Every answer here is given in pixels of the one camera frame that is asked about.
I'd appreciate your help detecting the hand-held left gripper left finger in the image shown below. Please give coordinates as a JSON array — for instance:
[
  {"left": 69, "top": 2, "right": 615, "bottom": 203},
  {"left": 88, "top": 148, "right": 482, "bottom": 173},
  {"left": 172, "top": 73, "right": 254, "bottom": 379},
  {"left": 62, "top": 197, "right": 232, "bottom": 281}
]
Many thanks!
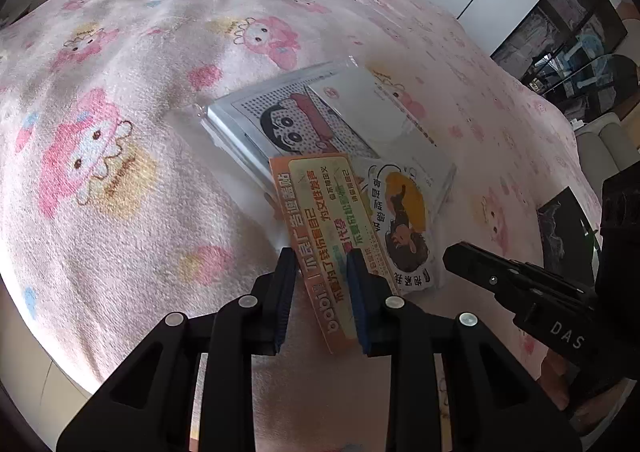
[{"left": 56, "top": 247, "right": 301, "bottom": 452}]

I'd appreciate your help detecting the grey padded headboard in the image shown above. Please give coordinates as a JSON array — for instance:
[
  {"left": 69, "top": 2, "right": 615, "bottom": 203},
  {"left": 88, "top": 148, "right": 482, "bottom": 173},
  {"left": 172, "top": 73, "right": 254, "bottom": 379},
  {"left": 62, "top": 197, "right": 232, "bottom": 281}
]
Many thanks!
[{"left": 572, "top": 112, "right": 640, "bottom": 193}]

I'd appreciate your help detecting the white card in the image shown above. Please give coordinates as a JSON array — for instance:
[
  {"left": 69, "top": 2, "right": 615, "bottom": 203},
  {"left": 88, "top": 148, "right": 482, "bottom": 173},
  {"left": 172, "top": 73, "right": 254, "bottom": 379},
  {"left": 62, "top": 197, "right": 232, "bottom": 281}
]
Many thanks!
[{"left": 306, "top": 70, "right": 436, "bottom": 158}]

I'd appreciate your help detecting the clear bag with cartoon face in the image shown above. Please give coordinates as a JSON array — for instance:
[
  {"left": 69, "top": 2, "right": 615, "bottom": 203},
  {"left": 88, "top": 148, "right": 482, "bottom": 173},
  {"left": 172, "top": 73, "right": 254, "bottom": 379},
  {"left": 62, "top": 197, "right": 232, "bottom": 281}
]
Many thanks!
[{"left": 192, "top": 60, "right": 457, "bottom": 213}]

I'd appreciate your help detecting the black cardboard box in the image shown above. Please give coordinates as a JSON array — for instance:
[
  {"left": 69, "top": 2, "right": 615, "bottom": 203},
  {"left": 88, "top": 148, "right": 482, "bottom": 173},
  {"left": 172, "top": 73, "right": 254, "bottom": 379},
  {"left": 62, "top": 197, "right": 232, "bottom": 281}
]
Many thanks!
[{"left": 537, "top": 186, "right": 601, "bottom": 275}]

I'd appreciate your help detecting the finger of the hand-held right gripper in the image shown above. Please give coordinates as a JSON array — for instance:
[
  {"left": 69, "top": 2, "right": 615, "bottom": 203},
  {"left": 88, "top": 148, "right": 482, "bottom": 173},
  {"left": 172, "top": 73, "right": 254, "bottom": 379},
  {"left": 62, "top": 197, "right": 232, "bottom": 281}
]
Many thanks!
[{"left": 442, "top": 241, "right": 596, "bottom": 318}]

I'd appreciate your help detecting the pink printed blanket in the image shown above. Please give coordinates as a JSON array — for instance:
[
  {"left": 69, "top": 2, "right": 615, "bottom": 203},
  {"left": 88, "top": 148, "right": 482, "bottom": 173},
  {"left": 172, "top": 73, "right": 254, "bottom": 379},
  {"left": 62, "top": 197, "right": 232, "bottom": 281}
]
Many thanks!
[{"left": 0, "top": 0, "right": 603, "bottom": 452}]

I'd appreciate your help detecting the person's right hand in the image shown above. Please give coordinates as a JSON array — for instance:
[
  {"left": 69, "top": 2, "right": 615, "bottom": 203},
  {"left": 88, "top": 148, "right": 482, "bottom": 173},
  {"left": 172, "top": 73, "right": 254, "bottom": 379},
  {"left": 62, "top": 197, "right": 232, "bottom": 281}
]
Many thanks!
[{"left": 539, "top": 344, "right": 640, "bottom": 415}]

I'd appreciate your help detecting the orange sticker pack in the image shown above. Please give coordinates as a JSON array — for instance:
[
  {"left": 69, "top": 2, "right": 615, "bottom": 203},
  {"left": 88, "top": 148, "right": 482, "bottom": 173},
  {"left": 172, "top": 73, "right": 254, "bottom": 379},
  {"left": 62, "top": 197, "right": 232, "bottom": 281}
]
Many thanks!
[{"left": 268, "top": 152, "right": 396, "bottom": 355}]

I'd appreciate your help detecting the glass door display cabinet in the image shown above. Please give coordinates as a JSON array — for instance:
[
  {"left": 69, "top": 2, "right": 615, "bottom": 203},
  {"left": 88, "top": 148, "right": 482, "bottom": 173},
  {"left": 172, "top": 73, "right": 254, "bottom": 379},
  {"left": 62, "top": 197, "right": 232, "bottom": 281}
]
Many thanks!
[{"left": 490, "top": 0, "right": 640, "bottom": 98}]

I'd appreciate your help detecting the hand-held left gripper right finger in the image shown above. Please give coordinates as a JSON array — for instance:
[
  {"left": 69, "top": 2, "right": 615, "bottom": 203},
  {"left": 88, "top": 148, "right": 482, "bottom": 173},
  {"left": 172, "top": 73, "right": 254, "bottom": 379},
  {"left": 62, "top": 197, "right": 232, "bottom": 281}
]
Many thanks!
[{"left": 346, "top": 249, "right": 583, "bottom": 452}]

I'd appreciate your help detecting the cartoon girl sticker pack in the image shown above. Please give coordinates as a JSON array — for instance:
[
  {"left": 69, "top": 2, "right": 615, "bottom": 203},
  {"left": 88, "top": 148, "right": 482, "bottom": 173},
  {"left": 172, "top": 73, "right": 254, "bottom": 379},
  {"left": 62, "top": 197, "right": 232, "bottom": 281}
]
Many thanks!
[{"left": 357, "top": 157, "right": 446, "bottom": 295}]

